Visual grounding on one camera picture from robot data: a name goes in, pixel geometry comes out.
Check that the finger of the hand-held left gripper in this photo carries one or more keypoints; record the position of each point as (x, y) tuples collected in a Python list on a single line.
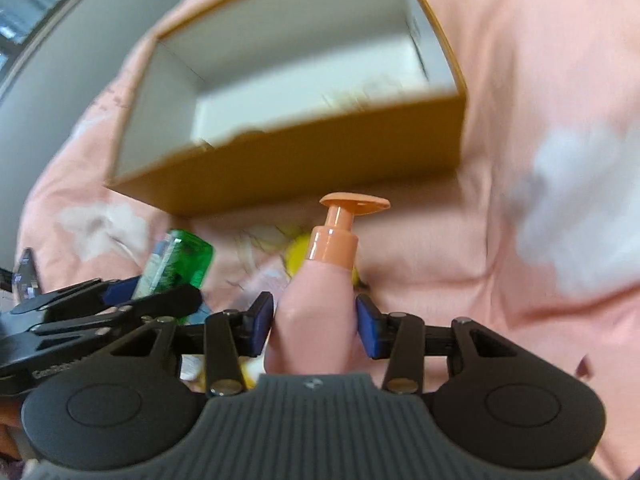
[(120, 290), (165, 305)]

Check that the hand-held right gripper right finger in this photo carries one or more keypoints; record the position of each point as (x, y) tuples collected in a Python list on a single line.
[(367, 330)]

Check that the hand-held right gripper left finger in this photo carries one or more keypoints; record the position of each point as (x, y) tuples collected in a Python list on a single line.
[(262, 322)]

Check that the green bottle with white cap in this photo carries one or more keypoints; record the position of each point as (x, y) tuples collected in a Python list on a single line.
[(180, 260)]

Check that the pink pump bottle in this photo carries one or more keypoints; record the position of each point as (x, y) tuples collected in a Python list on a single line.
[(315, 310)]

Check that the yellow tape measure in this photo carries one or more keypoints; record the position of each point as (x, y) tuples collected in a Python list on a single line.
[(296, 255)]

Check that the orange cardboard box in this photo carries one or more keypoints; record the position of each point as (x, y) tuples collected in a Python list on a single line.
[(300, 170)]

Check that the pink printed duvet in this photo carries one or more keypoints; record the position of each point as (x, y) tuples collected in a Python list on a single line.
[(500, 260)]

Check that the grey framed window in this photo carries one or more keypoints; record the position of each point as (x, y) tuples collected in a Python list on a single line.
[(30, 5)]

